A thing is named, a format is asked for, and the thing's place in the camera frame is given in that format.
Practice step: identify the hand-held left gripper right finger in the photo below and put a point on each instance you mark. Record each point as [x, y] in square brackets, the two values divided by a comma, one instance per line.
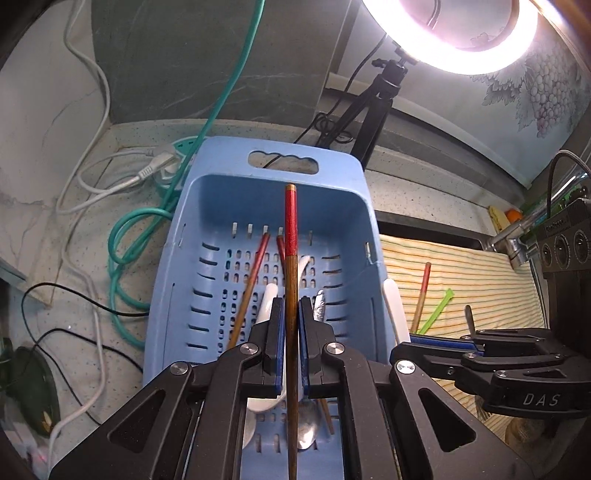
[304, 341]

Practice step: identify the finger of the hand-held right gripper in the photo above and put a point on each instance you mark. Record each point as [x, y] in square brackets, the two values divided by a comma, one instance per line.
[434, 357]
[512, 339]

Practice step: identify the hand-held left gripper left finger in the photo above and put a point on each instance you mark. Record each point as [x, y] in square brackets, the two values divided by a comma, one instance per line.
[278, 341]

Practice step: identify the metal spoon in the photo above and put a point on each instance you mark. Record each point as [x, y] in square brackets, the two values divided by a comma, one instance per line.
[319, 304]

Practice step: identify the white ceramic spoon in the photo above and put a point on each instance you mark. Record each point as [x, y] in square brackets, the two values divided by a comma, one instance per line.
[395, 309]
[270, 300]

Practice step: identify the red-tipped wooden chopstick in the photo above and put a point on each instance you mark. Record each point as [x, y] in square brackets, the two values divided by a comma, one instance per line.
[422, 290]
[261, 256]
[291, 221]
[280, 247]

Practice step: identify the blue plastic basket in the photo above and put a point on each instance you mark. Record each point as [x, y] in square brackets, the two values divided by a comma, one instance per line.
[217, 207]

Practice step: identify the person's right hand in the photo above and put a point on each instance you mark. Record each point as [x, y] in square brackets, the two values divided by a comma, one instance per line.
[524, 429]

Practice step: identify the green plastic spoon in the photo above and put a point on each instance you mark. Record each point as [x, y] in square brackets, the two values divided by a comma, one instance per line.
[438, 307]

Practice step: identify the striped yellow cloth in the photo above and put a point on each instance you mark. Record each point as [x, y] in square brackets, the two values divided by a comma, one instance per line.
[489, 281]

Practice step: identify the metal faucet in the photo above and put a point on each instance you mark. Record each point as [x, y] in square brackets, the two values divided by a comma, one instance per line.
[512, 240]

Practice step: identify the black device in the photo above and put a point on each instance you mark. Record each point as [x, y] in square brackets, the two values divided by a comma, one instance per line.
[568, 240]

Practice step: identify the yellow object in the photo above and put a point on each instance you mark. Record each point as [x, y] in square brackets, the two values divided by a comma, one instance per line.
[497, 219]

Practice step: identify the orange round object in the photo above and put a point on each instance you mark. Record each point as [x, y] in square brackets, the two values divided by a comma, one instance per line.
[513, 215]

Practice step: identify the green white power strip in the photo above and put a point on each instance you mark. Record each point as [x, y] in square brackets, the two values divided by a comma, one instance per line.
[182, 147]

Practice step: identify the dark green round object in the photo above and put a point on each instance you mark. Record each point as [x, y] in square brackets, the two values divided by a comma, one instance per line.
[27, 387]

